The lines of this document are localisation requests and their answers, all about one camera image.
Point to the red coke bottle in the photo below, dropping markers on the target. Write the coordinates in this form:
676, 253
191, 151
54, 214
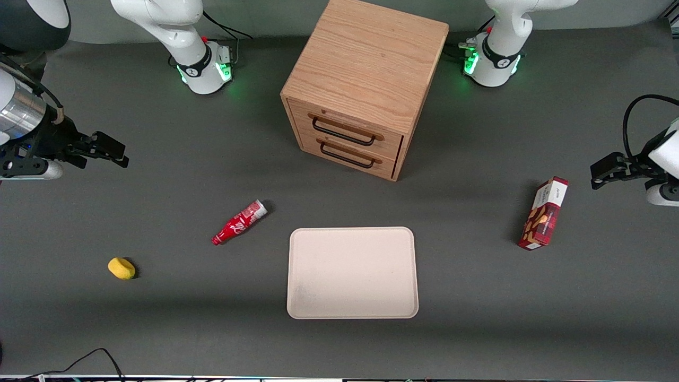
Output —
238, 224

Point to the red snack box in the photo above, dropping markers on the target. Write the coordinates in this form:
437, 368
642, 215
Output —
543, 215

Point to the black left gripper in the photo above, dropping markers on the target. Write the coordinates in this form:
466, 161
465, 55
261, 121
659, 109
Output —
630, 166

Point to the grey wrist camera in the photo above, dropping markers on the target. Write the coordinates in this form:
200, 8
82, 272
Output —
663, 193
37, 171

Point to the wooden drawer cabinet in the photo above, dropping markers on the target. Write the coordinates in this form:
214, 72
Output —
366, 63

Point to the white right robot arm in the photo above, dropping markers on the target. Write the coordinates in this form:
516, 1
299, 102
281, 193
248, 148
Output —
183, 45

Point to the wooden drawer front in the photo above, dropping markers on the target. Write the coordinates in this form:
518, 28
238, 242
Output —
345, 123
345, 154

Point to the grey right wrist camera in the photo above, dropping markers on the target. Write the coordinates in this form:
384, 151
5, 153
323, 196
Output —
37, 171

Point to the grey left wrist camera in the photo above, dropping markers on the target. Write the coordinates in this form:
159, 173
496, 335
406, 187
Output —
663, 193

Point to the beige plastic tray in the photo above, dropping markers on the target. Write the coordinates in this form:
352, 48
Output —
352, 273

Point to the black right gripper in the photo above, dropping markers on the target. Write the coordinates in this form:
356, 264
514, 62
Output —
54, 139

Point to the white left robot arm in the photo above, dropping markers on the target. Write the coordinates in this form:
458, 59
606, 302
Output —
498, 58

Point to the yellow sponge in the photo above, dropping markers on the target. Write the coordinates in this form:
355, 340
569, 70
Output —
121, 268

